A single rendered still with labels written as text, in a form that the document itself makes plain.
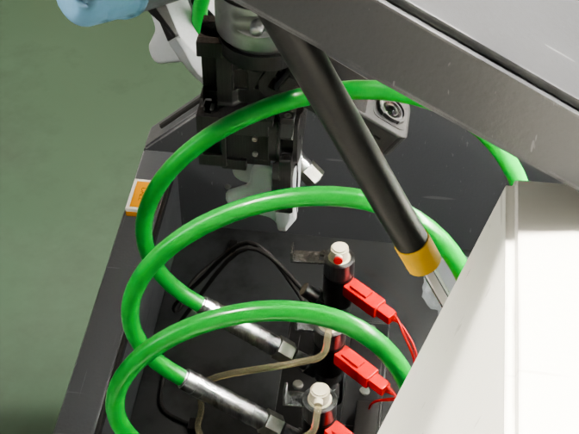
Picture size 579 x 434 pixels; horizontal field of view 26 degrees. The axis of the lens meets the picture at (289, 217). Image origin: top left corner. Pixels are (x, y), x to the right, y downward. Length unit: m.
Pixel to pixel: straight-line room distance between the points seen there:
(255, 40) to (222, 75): 0.06
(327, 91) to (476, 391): 0.15
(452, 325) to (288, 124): 0.42
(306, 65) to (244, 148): 0.45
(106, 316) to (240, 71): 0.42
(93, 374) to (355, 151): 0.71
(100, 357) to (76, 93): 1.89
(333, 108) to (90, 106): 2.52
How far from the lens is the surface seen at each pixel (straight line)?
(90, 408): 1.24
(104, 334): 1.30
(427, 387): 0.62
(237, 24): 0.93
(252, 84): 0.99
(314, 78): 0.57
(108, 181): 2.88
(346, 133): 0.59
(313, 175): 1.19
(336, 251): 1.11
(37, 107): 3.11
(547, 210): 0.56
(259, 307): 0.82
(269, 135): 1.00
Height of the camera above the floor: 1.93
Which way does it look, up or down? 44 degrees down
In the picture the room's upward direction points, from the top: straight up
